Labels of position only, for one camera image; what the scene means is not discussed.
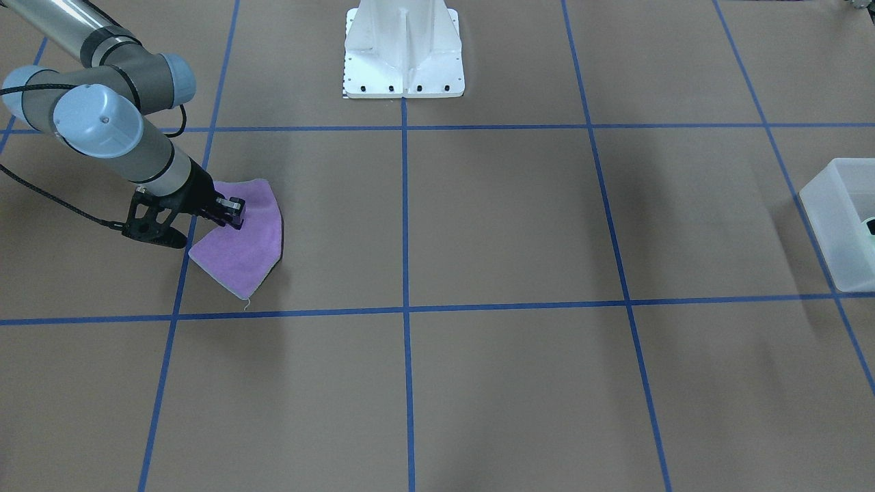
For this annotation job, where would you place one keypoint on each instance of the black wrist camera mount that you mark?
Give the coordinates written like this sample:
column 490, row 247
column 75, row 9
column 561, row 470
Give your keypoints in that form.
column 150, row 218

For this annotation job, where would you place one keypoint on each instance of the green plastic bowl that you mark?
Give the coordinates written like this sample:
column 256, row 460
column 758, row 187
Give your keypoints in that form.
column 868, row 227

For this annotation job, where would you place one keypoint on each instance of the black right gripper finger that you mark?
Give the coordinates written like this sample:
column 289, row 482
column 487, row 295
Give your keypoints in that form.
column 227, row 212

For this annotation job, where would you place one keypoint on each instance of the purple cloth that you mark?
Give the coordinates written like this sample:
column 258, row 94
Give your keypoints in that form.
column 240, row 260

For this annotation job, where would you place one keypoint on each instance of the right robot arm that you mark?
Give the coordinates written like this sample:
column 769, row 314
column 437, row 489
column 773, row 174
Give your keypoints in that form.
column 100, row 111

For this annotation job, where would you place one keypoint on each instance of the translucent plastic box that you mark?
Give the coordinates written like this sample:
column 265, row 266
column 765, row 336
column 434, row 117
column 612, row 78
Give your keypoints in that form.
column 836, row 201

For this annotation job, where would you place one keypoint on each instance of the white pedestal column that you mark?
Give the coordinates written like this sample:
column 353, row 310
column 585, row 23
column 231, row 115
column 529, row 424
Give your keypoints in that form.
column 402, row 49

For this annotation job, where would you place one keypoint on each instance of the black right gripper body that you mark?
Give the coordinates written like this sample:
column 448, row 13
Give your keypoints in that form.
column 196, row 193

